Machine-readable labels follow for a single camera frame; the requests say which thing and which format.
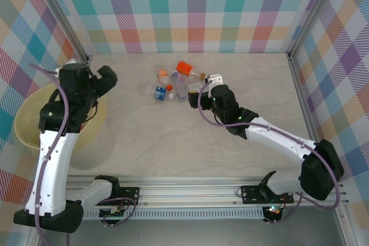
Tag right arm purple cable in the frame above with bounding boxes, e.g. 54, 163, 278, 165
197, 78, 340, 225

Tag small blue label bottle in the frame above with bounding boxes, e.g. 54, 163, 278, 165
155, 85, 176, 101

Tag white slotted cable duct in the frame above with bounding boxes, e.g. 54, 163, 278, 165
82, 210, 265, 221

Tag small bottle peach cap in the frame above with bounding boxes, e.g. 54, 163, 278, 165
157, 69, 170, 85

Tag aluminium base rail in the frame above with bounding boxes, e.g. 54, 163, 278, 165
66, 174, 348, 210

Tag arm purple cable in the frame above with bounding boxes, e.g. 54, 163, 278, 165
29, 63, 136, 246
197, 78, 340, 225

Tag left gripper thin black cable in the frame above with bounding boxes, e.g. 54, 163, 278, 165
85, 103, 99, 123

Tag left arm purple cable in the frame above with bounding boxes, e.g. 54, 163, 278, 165
29, 63, 136, 246

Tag orange label bottle brown cap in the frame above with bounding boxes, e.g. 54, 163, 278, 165
175, 60, 206, 81

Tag aluminium frame floor bar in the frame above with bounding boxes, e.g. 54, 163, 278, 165
287, 52, 361, 246

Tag round pale yellow bin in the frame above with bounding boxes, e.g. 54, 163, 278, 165
13, 83, 115, 171

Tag clear bottle purple label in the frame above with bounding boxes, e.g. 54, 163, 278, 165
171, 70, 187, 102

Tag aluminium frame post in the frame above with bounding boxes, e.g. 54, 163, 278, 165
287, 0, 344, 62
34, 0, 93, 67

